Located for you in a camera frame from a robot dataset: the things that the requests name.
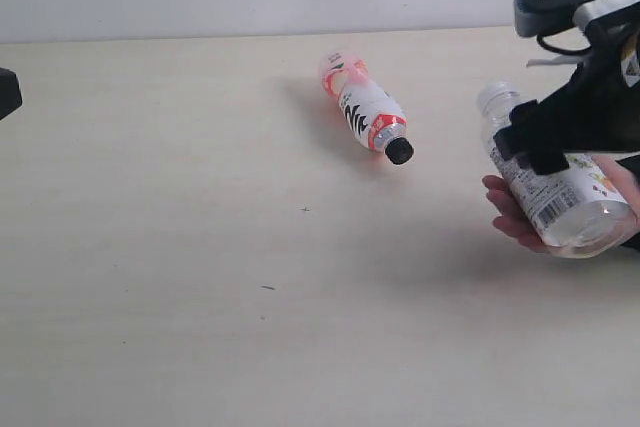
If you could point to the clear bottle green apple label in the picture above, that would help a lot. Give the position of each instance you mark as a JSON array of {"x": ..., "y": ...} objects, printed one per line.
[{"x": 578, "y": 213}]

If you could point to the peach label bottle black cap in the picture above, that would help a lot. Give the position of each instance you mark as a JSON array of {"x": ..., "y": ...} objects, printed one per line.
[{"x": 373, "y": 116}]

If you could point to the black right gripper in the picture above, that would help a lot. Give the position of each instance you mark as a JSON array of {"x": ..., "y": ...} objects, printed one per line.
[{"x": 597, "y": 110}]

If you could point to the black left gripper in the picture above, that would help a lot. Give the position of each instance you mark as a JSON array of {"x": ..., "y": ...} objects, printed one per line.
[{"x": 10, "y": 93}]

